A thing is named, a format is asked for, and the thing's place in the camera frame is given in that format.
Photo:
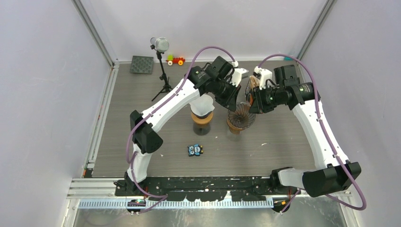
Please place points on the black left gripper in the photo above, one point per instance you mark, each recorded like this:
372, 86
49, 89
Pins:
230, 102

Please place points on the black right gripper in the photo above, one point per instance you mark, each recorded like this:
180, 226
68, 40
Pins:
258, 106

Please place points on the grey glass dripper cone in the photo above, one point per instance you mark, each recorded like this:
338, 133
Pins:
240, 119

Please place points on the white paper coffee filter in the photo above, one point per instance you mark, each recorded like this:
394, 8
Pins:
202, 106

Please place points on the smoky glass carafe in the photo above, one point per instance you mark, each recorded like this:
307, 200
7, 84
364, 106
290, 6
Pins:
201, 129

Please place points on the silver microphone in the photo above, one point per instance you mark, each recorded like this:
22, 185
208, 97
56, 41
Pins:
161, 45

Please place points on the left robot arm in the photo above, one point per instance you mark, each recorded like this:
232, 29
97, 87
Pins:
202, 87

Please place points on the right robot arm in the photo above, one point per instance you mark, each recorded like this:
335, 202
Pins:
333, 170

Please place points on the orange coffee filter box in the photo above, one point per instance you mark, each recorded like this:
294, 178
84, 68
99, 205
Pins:
253, 83

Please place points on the blue owl figure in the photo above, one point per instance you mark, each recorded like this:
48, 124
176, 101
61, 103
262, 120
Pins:
195, 150

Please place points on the colourful toy car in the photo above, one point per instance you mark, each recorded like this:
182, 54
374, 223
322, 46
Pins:
175, 60

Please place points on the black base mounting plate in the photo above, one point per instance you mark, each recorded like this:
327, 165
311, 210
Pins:
204, 189

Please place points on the dark perforated square tray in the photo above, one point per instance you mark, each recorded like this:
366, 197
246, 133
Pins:
141, 65

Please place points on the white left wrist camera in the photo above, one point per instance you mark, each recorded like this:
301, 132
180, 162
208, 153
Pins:
237, 74

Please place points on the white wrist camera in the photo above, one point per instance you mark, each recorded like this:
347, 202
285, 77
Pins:
265, 76
237, 74

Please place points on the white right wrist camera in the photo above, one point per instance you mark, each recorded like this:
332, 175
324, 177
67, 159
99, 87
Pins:
265, 76

